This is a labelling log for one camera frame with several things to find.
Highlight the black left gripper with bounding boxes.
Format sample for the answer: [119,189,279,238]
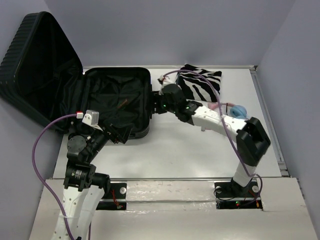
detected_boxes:
[86,116,134,161]

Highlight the zebra striped cloth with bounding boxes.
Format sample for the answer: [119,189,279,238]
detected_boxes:
[176,64,222,102]

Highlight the pink and blue headphones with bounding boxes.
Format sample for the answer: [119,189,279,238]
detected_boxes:
[207,102,250,120]

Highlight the black hard-shell suitcase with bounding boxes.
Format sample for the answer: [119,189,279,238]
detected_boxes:
[0,11,152,138]

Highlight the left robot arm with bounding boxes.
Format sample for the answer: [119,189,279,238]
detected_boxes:
[51,121,134,240]

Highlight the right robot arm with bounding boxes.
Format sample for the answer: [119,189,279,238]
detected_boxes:
[153,83,271,196]

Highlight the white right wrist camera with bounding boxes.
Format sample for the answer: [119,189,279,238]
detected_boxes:
[157,75,176,88]

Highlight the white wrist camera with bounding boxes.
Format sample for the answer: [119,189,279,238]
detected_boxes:
[82,109,100,126]
[157,75,176,88]

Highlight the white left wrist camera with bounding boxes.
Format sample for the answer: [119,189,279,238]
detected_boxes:
[82,109,100,126]

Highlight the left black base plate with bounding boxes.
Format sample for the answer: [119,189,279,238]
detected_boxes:
[96,182,127,211]

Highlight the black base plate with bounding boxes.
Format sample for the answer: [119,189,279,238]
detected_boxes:
[96,182,127,211]
[213,181,263,210]

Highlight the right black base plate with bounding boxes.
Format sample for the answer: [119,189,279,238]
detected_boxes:
[213,181,263,210]

